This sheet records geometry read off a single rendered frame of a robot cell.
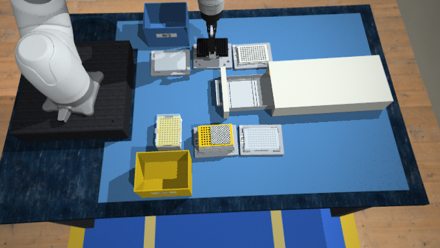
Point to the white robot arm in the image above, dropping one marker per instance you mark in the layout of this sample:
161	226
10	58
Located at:
54	67

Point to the blue open-top bin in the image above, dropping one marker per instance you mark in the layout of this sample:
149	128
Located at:
170	16

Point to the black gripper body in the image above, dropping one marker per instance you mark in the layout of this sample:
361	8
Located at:
211	19

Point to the blue bench mat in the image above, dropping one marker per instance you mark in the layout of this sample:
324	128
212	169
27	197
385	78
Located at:
333	152

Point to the yellow open bin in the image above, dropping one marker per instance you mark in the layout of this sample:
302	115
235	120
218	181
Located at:
169	171

